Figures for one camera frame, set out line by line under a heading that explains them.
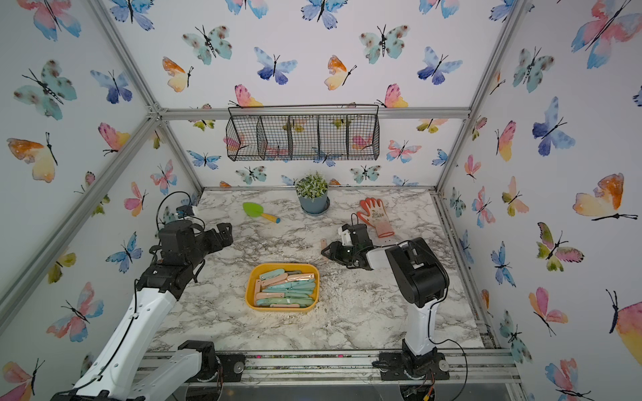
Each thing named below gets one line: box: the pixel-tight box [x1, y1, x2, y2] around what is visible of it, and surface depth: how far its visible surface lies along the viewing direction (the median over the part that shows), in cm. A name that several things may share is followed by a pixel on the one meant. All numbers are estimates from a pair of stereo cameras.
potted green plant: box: [295, 170, 331, 217], surface depth 103 cm
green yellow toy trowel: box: [242, 202, 282, 224], surface depth 116 cm
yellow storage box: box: [244, 263, 321, 313], surface depth 90 cm
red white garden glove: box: [356, 197, 395, 239], surface depth 110 cm
